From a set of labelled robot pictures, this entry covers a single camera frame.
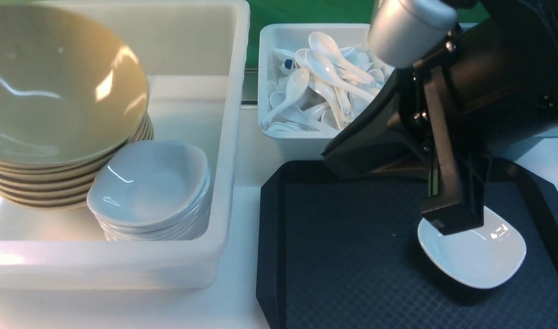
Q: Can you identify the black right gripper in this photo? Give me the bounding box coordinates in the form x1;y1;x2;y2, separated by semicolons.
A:
323;27;558;235

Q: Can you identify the small white sauce dish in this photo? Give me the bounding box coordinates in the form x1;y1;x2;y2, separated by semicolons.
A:
417;207;527;290

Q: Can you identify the tan noodle bowl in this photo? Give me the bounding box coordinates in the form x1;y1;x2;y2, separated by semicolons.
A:
0;4;149;166

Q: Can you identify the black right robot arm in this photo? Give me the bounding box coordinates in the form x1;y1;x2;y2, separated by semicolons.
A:
322;0;558;235

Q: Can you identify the grey-blue chopstick bin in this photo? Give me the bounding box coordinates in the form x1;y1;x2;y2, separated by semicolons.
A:
450;20;558;161

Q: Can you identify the black serving tray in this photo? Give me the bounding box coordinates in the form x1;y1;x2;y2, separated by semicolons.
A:
256;159;558;329

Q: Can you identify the pile of white spoons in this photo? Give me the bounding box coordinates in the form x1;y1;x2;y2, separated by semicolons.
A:
263;31;393;133

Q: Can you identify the white spoon bin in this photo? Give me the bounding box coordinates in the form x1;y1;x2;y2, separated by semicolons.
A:
257;24;398;160

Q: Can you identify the green backdrop cloth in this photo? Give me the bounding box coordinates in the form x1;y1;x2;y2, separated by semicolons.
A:
247;0;489;67

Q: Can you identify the large white plastic tub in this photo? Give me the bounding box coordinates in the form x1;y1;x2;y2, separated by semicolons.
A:
0;0;250;290

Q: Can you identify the stack of white dishes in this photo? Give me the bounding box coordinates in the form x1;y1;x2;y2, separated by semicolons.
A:
87;140;213;241

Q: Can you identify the stack of tan bowls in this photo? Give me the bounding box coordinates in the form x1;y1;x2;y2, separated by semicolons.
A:
0;114;155;209

